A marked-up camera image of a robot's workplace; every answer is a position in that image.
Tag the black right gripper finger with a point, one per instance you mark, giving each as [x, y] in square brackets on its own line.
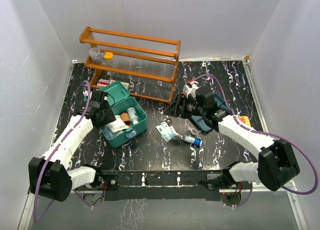
[179, 107]
[172, 110]

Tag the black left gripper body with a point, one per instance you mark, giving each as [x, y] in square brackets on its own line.
[107, 117]

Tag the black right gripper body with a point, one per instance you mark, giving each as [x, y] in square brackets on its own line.
[191, 107]

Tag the white gauze packet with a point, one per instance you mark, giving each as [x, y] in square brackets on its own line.
[117, 126]

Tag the blue white wipes packet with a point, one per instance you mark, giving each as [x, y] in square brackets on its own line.
[108, 134]

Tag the blue face mask packet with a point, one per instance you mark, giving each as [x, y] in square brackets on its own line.
[165, 131]

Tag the brown orange-capped medicine bottle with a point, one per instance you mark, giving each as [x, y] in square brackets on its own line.
[126, 119]

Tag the teal medicine kit box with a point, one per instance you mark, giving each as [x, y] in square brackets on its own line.
[120, 100]

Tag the clear green-banded bottle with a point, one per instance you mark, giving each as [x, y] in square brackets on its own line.
[133, 115]

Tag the blue white small bottle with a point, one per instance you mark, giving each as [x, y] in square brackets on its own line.
[193, 141]

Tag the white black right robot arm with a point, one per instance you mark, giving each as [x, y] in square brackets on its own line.
[276, 162]

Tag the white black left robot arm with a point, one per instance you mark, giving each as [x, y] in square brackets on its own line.
[49, 175]

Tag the red white medicine box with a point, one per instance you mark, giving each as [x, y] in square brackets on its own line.
[102, 83]

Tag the black small scissors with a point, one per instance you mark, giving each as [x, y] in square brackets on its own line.
[169, 121]

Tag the dark blue divided tray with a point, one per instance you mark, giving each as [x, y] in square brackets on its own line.
[216, 111]

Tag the clear tape roll bag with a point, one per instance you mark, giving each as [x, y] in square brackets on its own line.
[192, 132]

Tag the orange wooden shelf rack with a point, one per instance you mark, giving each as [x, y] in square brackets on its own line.
[149, 64]

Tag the yellow capped small jar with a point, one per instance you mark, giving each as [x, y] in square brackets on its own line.
[108, 56]

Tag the clear plastic cup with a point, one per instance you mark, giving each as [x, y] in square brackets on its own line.
[95, 54]

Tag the black metal base bar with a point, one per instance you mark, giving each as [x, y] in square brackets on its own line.
[210, 185]

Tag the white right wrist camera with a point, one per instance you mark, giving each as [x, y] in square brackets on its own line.
[189, 89]

